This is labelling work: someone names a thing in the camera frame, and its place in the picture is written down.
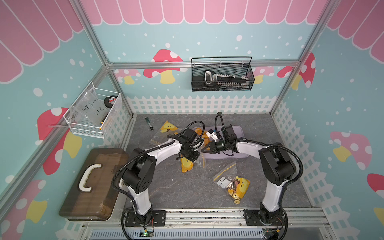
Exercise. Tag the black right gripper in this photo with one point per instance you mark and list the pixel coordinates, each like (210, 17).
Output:
(212, 147)

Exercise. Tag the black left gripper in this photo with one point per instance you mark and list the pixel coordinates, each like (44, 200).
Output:
(193, 157)

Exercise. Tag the ziploc bag of mixed cookies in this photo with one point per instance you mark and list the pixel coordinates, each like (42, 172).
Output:
(187, 165)

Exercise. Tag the ziploc bag of orange cookies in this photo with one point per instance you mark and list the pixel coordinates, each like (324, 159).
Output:
(162, 134)

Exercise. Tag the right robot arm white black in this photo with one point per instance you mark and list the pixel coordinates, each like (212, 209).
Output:
(281, 166)

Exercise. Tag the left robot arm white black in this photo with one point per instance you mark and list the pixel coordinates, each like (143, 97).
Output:
(134, 178)

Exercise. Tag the ziploc bag near right arm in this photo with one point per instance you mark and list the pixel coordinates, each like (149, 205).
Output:
(229, 180)

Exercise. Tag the pile of orange cookies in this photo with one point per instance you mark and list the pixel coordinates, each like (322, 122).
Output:
(204, 133)

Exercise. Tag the lavender plastic tray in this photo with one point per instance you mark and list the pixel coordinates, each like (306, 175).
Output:
(225, 155)

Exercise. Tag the socket set in basket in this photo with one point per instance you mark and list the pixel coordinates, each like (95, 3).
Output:
(210, 81)

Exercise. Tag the black tape roll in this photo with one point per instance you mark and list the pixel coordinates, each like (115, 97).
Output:
(110, 101)

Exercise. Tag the green handled ratchet wrench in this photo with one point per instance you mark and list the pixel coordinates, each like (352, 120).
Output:
(149, 123)

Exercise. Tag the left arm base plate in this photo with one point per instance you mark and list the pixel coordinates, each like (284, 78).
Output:
(150, 219)

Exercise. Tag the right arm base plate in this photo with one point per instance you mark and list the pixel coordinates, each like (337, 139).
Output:
(256, 217)

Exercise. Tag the black wire wall basket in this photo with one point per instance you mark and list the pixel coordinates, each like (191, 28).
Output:
(238, 66)

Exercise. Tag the white wire wall basket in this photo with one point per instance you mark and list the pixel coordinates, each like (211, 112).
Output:
(88, 116)

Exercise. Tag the brown wooden case white handle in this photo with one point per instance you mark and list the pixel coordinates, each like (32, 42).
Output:
(91, 197)

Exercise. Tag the aluminium front rail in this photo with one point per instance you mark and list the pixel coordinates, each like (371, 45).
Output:
(216, 224)

